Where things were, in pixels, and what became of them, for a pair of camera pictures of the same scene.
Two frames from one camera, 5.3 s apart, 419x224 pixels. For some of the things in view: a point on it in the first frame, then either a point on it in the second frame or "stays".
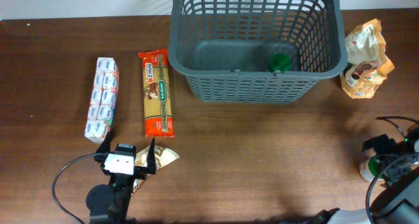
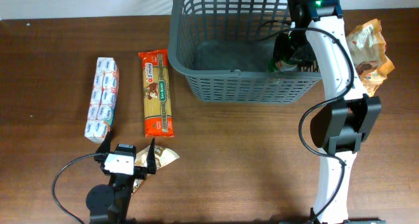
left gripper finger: (105, 147) stays
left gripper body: (140, 172) stays
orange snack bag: (367, 66) stays
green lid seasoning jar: (370, 168) → (281, 66)
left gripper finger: (151, 164) stays
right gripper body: (390, 149) → (295, 47)
